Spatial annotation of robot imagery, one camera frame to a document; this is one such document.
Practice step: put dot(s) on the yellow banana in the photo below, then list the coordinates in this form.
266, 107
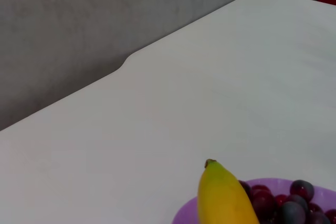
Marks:
223, 200

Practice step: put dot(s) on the dark red grape bunch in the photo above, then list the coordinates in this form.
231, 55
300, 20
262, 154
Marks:
294, 208

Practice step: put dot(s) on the purple wavy plastic bowl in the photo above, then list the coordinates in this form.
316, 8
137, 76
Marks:
186, 213

